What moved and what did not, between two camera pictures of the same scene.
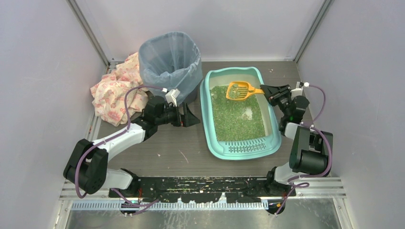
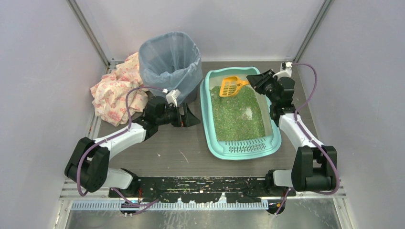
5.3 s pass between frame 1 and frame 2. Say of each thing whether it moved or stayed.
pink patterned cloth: stayed
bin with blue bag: stayed
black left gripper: stayed
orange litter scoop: moved
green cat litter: stayed
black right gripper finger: moved
